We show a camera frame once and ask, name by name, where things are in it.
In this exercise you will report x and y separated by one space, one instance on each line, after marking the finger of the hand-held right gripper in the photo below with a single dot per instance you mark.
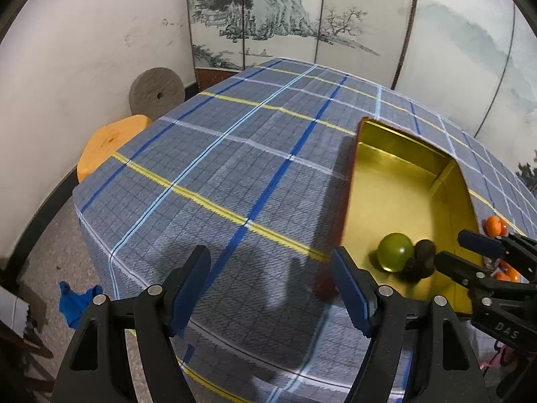
478 242
457 266

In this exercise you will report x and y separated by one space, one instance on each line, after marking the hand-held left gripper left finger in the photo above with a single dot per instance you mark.
191 289

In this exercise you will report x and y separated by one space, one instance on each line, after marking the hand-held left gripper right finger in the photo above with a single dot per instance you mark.
354 289

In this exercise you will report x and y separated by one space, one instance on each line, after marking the dark brown fruit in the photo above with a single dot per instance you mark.
423 252

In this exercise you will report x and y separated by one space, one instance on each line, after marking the large orange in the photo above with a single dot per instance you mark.
509 272

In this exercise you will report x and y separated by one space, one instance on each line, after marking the green round fruit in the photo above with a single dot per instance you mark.
394 252

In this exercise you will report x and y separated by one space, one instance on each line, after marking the red and gold tin box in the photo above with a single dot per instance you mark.
398 193

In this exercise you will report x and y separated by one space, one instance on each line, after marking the small orange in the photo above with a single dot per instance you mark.
493 225

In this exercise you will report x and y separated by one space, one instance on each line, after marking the red tomato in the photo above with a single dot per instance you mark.
505 226

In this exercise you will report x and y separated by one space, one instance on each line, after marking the blue cloth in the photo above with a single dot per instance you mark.
71 302

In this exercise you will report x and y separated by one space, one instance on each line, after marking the blue plaid tablecloth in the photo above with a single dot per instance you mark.
209 155

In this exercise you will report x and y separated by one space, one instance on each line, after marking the orange stool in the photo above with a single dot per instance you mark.
109 138

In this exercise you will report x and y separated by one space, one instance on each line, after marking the white paper sheet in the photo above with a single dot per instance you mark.
12 310

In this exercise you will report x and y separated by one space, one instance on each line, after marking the grey round millstone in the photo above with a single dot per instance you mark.
147 88

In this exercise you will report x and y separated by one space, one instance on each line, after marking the landscape painted folding screen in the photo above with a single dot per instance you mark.
293 8

